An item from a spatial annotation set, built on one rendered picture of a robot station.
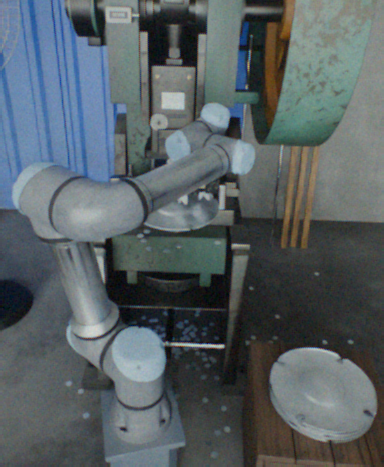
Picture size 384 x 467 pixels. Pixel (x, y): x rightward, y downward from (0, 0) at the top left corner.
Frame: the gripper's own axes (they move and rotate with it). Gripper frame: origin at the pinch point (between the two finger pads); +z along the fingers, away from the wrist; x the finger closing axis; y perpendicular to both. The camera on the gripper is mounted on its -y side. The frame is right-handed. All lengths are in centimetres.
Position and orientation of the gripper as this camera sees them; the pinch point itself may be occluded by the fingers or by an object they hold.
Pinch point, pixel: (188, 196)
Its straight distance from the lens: 140.7
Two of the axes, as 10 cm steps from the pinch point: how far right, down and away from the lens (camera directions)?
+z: -1.8, 6.5, 7.3
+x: 9.1, -1.8, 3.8
